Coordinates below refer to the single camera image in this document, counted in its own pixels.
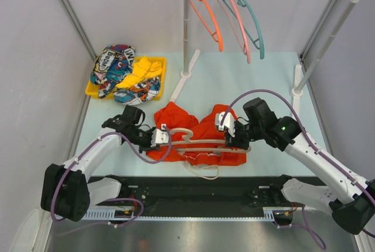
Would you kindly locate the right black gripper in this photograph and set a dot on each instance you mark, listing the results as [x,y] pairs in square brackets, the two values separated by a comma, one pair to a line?
[235,141]

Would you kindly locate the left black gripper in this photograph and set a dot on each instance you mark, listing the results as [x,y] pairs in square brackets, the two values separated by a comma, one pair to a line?
[147,147]

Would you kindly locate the beige hanger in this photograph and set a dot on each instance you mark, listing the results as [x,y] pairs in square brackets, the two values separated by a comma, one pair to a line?
[187,144]

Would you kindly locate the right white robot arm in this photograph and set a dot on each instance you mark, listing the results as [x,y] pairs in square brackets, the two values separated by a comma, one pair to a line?
[346,196]

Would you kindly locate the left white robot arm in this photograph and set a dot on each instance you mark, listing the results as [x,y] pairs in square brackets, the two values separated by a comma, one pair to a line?
[67,192]

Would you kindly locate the yellow shorts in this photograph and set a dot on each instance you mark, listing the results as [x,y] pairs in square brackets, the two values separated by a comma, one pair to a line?
[143,69]

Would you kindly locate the comic print shorts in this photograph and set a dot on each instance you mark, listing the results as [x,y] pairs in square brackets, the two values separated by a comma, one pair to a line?
[111,67]

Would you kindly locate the teal hanger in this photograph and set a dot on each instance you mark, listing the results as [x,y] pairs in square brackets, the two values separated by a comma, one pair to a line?
[258,42]

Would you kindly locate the pink hanger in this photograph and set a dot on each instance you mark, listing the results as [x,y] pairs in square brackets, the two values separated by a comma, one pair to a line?
[233,16]

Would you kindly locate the orange hanger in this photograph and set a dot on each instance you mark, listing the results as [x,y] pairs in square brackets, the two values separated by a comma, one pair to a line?
[206,16]

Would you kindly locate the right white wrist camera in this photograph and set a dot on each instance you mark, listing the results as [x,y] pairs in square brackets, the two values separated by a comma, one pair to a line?
[225,122]

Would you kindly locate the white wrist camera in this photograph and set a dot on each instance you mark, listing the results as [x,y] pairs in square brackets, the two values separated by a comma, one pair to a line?
[160,136]
[225,122]

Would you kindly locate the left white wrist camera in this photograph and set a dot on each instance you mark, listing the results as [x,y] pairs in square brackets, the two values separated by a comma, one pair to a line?
[160,136]

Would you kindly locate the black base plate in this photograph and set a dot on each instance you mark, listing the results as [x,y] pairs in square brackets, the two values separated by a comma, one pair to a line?
[224,197]

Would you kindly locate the white slotted cable duct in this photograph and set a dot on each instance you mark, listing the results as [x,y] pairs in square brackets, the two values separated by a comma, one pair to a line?
[108,215]

